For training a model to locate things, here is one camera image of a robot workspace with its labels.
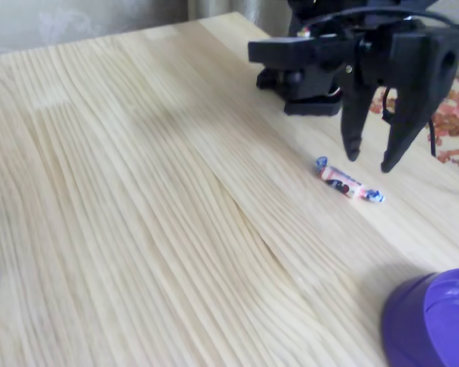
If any beige curtain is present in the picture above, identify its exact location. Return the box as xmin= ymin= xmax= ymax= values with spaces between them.
xmin=186 ymin=0 xmax=291 ymax=39

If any purple plastic bowl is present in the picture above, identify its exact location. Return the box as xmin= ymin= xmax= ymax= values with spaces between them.
xmin=381 ymin=267 xmax=459 ymax=367

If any white red candy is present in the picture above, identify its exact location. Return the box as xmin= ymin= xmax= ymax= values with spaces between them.
xmin=314 ymin=155 xmax=386 ymax=204

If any black cable with connector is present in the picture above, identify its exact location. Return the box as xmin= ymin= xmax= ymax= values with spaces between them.
xmin=381 ymin=86 xmax=396 ymax=124

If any grey sheer curtain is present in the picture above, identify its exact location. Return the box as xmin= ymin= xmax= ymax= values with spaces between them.
xmin=0 ymin=0 xmax=188 ymax=57

